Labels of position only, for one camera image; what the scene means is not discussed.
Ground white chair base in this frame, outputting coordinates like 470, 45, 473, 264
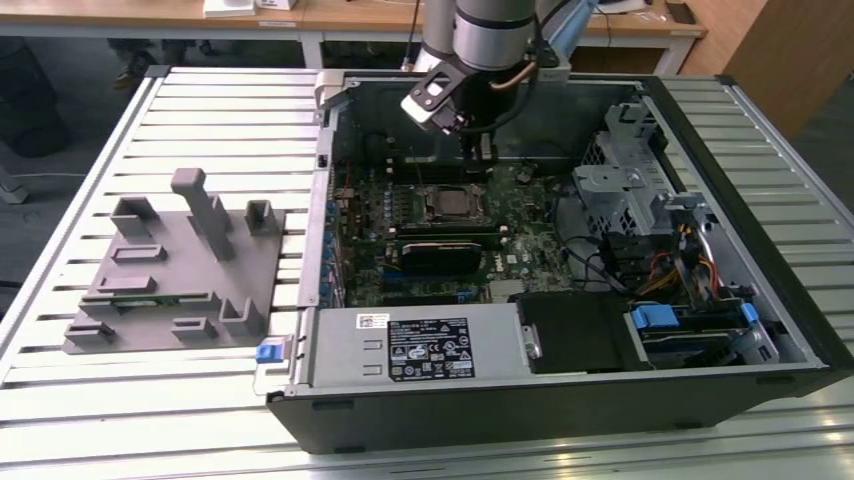
0, 164, 30, 205

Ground blue disk carrier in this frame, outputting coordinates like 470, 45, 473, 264
625, 299, 740, 359

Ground black plastic shroud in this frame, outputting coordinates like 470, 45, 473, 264
514, 291, 654, 376

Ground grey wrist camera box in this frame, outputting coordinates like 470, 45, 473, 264
533, 47, 574, 85

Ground grey power supply with label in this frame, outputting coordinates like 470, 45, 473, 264
301, 303, 530, 390

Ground small silver chip heatsink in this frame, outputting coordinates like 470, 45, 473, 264
489, 279, 527, 302

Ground silver perforated drive cage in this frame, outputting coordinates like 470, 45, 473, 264
570, 97, 677, 237

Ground small black graphics card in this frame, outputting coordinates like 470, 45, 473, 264
398, 240, 483, 275

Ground wooden cabinet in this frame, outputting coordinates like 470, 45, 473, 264
680, 0, 854, 141

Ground grey case hinge bracket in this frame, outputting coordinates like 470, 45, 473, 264
313, 70, 350, 109

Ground person's legs patterned trousers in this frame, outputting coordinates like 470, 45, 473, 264
108, 37, 187, 90

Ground green RAM stick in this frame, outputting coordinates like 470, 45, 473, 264
111, 295, 182, 307

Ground green motherboard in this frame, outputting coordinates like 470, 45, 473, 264
329, 160, 583, 308

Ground black open PC case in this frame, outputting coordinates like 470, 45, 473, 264
265, 69, 854, 455

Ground grey plastic parts rack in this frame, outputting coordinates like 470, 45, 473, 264
60, 167, 289, 356

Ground thin metal locking lever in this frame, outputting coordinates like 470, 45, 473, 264
410, 145, 429, 195

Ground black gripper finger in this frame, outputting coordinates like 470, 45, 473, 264
465, 134, 501, 178

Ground yellow orange wire bundle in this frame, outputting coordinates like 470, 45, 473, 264
633, 223, 726, 302

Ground plain white box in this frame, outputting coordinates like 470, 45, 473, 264
203, 0, 259, 19

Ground silver square CPU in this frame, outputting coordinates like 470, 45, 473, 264
427, 188, 479, 216

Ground black RAM slot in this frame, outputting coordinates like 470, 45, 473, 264
398, 225, 503, 235
393, 168, 490, 184
390, 155, 469, 171
399, 231, 506, 242

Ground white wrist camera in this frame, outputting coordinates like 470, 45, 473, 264
398, 67, 470, 135

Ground metal socket cover frame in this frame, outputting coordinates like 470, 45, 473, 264
417, 183, 494, 222

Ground black bin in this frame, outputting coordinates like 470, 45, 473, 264
0, 37, 74, 160

